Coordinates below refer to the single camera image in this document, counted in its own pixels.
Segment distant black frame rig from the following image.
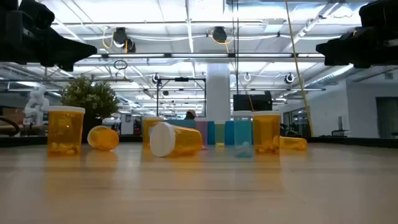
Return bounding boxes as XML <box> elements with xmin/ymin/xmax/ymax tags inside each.
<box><xmin>156</xmin><ymin>77</ymin><xmax>207</xmax><ymax>118</ymax></box>

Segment green potted plant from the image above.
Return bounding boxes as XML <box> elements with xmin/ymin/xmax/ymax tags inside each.
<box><xmin>59</xmin><ymin>75</ymin><xmax>121</xmax><ymax>143</ymax></box>

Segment black hanging cable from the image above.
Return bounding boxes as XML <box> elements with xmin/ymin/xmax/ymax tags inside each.
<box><xmin>236</xmin><ymin>0</ymin><xmax>240</xmax><ymax>95</ymax></box>

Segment amber pill bottle white cap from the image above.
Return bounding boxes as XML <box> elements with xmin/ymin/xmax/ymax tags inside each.
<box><xmin>149</xmin><ymin>121</ymin><xmax>204</xmax><ymax>158</ymax></box>
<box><xmin>47</xmin><ymin>105</ymin><xmax>86</xmax><ymax>157</ymax></box>
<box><xmin>86</xmin><ymin>125</ymin><xmax>120</xmax><ymax>152</ymax></box>
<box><xmin>142</xmin><ymin>116</ymin><xmax>165</xmax><ymax>149</ymax></box>
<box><xmin>252</xmin><ymin>110</ymin><xmax>282</xmax><ymax>155</ymax></box>

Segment yellow cable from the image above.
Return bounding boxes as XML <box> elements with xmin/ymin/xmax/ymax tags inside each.
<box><xmin>284</xmin><ymin>0</ymin><xmax>314</xmax><ymax>137</ymax></box>

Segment black aluminium rig frame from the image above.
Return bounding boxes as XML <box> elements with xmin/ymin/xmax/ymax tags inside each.
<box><xmin>0</xmin><ymin>135</ymin><xmax>398</xmax><ymax>149</ymax></box>

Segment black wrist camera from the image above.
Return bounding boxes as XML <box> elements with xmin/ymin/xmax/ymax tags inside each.
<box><xmin>17</xmin><ymin>0</ymin><xmax>56</xmax><ymax>30</ymax></box>
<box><xmin>358</xmin><ymin>0</ymin><xmax>398</xmax><ymax>29</ymax></box>

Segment black perforated computer box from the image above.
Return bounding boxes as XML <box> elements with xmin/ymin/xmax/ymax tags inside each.
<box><xmin>233</xmin><ymin>90</ymin><xmax>274</xmax><ymax>112</ymax></box>

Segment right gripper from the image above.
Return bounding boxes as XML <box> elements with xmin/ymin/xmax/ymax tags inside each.
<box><xmin>315</xmin><ymin>26</ymin><xmax>398</xmax><ymax>70</ymax></box>

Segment white building column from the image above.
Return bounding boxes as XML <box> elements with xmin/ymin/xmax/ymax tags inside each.
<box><xmin>206</xmin><ymin>63</ymin><xmax>231</xmax><ymax>122</ymax></box>

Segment small amber pill bottle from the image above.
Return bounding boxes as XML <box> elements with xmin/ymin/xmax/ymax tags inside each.
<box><xmin>279</xmin><ymin>136</ymin><xmax>308</xmax><ymax>151</ymax></box>

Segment cardboard box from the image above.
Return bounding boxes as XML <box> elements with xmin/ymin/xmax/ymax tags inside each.
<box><xmin>1</xmin><ymin>107</ymin><xmax>25</xmax><ymax>125</ymax></box>

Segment blue translucent pill bottle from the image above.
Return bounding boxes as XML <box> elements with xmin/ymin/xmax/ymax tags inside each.
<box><xmin>232</xmin><ymin>110</ymin><xmax>254</xmax><ymax>159</ymax></box>

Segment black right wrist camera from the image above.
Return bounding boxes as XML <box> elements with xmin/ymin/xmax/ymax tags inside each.
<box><xmin>358</xmin><ymin>0</ymin><xmax>398</xmax><ymax>29</ymax></box>

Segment blue plastic bin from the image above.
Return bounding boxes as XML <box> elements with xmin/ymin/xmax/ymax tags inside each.
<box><xmin>207</xmin><ymin>120</ymin><xmax>235</xmax><ymax>146</ymax></box>

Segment black overhead light bar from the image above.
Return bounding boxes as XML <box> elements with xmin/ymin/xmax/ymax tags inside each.
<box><xmin>74</xmin><ymin>52</ymin><xmax>327</xmax><ymax>65</ymax></box>

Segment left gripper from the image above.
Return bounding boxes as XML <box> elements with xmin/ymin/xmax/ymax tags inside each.
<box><xmin>0</xmin><ymin>11</ymin><xmax>98</xmax><ymax>72</ymax></box>

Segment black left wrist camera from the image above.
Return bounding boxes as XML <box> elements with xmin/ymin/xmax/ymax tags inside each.
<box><xmin>17</xmin><ymin>0</ymin><xmax>56</xmax><ymax>30</ymax></box>

